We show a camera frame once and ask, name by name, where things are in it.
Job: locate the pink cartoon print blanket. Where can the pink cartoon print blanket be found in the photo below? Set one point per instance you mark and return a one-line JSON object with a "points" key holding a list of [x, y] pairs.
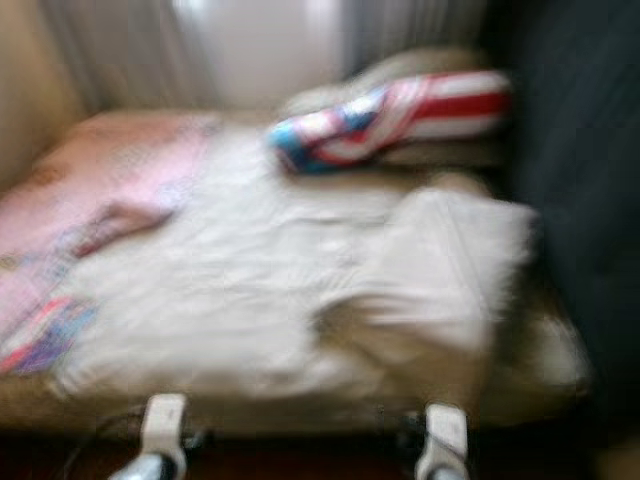
{"points": [[110, 165]]}

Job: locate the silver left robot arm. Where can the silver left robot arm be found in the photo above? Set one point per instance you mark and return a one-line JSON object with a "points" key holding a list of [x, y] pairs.
{"points": [[145, 468]]}

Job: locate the pale cream pillow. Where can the pale cream pillow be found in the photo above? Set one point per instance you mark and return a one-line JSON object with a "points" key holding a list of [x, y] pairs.
{"points": [[440, 270]]}

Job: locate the beige floral bed sheet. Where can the beige floral bed sheet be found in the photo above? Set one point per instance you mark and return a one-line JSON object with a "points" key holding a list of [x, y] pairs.
{"points": [[240, 280]]}

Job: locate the colourful comic magazine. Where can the colourful comic magazine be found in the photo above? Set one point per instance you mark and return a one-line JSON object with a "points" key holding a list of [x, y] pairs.
{"points": [[50, 340]]}

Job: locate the red white blue bolster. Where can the red white blue bolster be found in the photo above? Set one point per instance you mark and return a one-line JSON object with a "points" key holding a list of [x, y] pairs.
{"points": [[440, 105]]}

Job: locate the grey pleated curtain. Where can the grey pleated curtain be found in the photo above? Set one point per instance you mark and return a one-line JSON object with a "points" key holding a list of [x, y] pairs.
{"points": [[120, 50]]}

